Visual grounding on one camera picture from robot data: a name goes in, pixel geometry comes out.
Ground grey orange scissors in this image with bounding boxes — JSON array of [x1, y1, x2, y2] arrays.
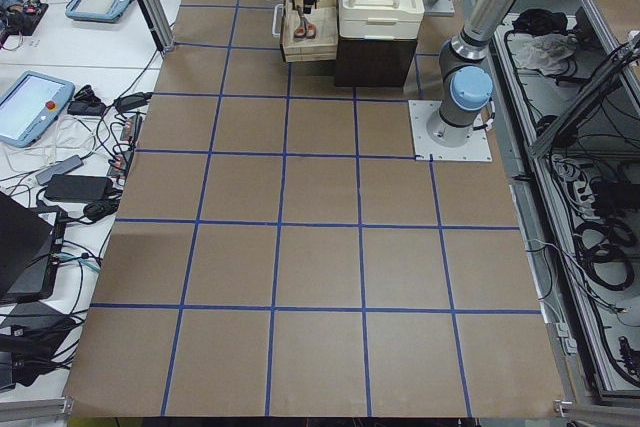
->
[[293, 7, 316, 40]]

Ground wooden drawer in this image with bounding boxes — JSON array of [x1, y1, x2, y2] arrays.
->
[[272, 0, 339, 63]]

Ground dark brown cabinet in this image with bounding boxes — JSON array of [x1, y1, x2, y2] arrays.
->
[[334, 37, 418, 87]]

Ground black power brick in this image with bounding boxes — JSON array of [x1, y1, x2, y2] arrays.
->
[[44, 175, 113, 203]]

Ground black laptop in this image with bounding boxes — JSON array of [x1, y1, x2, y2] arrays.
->
[[1, 194, 67, 304]]

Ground white drawer handle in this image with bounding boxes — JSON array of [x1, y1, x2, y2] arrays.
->
[[271, 3, 284, 39]]

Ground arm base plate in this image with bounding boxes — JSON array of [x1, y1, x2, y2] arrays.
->
[[408, 100, 492, 162]]

